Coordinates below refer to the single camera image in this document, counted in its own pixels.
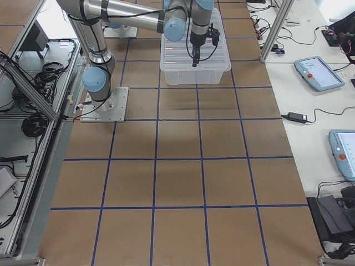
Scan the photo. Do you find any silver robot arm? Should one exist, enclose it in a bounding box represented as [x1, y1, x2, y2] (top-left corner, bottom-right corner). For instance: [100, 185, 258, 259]
[69, 15, 117, 113]
[58, 1, 220, 67]

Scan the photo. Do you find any black power adapter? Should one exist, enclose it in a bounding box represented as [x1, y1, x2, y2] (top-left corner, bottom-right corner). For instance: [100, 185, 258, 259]
[286, 112, 308, 124]

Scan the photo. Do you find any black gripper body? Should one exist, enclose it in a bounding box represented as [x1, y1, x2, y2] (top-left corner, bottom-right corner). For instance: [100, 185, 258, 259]
[190, 33, 206, 55]

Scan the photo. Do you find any blue teach pendant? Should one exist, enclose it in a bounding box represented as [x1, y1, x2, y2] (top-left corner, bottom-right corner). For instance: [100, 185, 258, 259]
[328, 130, 354, 181]
[294, 56, 345, 91]

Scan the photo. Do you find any aluminium frame post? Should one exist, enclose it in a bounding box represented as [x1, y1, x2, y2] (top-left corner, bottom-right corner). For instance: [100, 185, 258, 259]
[260, 0, 294, 63]

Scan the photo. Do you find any clear plastic storage box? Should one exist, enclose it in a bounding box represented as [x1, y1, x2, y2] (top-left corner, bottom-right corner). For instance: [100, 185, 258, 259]
[164, 70, 224, 85]

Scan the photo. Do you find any clear plastic box lid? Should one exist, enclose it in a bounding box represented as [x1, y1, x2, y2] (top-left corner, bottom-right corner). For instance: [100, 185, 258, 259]
[160, 7, 232, 73]

